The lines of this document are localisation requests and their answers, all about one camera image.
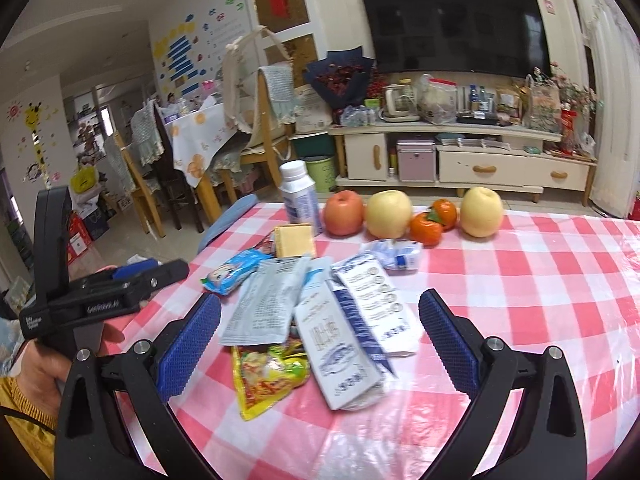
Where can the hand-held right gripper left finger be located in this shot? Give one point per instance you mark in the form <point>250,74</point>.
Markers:
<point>190,345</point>

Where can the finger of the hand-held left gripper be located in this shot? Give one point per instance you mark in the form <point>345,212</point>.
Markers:
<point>165,271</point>
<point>135,266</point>

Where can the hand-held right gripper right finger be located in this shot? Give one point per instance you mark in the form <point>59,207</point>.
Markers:
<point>450,345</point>

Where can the blue cartoon snack wrapper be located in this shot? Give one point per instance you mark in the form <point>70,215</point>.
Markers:
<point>232,271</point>

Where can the yellow green snack wrapper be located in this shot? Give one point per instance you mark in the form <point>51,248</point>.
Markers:
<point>262,375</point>

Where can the white carton round icons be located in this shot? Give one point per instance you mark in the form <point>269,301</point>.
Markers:
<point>380,305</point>

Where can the grey foil packet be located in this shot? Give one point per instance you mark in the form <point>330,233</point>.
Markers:
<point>265,300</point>

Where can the white blue wrapper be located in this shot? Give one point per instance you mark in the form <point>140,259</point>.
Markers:
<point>395,251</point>

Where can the yellow square packet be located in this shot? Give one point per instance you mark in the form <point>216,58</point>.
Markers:
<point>294,241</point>

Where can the person's left hand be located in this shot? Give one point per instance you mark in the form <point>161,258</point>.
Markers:
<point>42,367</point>

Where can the red gift boxes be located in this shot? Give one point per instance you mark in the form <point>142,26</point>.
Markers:
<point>77,237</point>

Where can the blue denim cloth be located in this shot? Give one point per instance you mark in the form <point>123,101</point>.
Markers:
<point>227,222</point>

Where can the light wooden chair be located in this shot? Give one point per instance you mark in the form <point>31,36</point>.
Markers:
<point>140,185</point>

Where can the yellow bag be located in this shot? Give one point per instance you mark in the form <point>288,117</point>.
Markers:
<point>84,180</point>

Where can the dark wooden chair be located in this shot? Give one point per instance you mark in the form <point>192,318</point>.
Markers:
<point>170,170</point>

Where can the orange persimmon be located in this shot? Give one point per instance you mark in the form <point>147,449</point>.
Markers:
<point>445,212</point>
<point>426,230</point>

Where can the yellow pear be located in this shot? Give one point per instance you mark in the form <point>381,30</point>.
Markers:
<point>481,211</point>

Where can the yellow apple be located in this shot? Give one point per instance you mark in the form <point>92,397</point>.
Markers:
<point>389,214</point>

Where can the white plastic bottle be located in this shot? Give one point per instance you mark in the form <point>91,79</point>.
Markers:
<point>297,195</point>

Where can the red apple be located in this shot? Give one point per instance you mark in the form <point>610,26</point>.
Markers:
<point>343,212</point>

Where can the light green waste bin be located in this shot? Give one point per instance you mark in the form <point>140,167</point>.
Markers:
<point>320,174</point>

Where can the cream television cabinet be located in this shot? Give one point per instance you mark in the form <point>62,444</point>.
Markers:
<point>500,165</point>

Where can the pink storage box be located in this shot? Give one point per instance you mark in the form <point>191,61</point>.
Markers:
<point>416,161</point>

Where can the dark green bin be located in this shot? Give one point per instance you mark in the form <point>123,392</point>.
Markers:
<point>311,146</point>

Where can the wooden chair with green cover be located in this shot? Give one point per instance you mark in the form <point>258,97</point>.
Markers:
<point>275,95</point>

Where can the clear plastic bag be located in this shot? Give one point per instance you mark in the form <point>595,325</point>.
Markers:
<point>437,100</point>

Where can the pack of water bottles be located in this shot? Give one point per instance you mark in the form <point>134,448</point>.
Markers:
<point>357,116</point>

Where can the white electric kettle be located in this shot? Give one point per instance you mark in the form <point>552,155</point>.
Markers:
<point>397,102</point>

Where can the patterned gift bag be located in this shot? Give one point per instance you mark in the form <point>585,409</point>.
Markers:
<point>542,105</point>

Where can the dark blue flower bouquet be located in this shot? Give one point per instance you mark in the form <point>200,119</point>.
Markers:
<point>340,77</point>

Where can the pink artificial flowers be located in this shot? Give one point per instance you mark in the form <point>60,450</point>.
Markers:
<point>575,87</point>

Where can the white curtain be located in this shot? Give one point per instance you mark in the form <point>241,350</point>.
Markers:
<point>610,85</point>

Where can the black television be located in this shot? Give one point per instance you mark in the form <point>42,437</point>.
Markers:
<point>455,25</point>

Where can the giraffe wall sticker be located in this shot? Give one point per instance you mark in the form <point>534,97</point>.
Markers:
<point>34,125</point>

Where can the wall poster with blue strips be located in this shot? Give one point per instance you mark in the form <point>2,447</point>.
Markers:
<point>185,52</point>

